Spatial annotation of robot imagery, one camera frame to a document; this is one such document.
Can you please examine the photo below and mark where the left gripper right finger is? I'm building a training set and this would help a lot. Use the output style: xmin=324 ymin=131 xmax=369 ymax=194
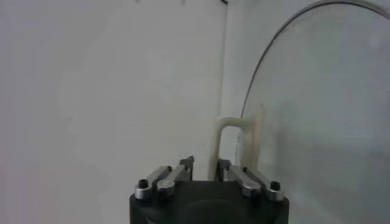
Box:
xmin=216 ymin=158 xmax=285 ymax=202

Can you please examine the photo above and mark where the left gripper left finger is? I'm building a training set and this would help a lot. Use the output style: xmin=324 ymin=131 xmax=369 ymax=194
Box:
xmin=133 ymin=155 xmax=195 ymax=200

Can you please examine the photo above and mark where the round glass pot lid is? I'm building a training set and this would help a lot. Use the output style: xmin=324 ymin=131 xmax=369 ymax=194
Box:
xmin=208 ymin=0 xmax=390 ymax=224

